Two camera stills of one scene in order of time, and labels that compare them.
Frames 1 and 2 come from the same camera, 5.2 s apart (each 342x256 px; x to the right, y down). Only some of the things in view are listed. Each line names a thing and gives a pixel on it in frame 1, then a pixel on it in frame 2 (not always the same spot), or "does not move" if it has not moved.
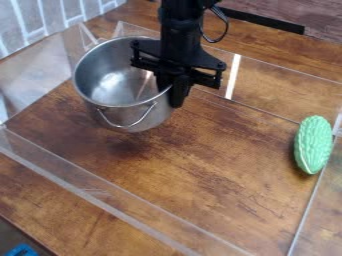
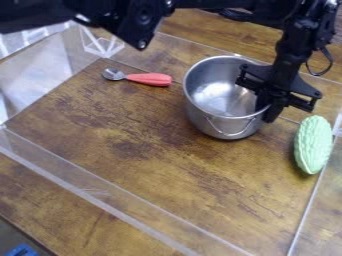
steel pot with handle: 120,90 to 222,107
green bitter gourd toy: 313,143 does not move
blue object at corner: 22,250 does not move
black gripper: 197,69 to 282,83
